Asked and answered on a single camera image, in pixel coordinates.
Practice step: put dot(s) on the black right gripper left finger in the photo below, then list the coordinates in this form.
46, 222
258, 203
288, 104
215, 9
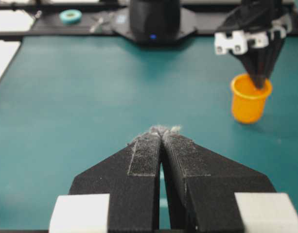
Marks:
118, 195

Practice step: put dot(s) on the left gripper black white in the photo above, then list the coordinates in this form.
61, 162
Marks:
253, 25

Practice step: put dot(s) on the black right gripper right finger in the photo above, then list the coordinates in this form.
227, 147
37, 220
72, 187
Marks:
210, 193

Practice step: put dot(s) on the orange plastic cup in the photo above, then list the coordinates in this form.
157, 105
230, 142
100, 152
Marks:
248, 101

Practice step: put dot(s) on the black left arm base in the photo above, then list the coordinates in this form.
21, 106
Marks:
154, 22

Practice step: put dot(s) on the teal tape roll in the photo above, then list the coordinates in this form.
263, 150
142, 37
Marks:
70, 16

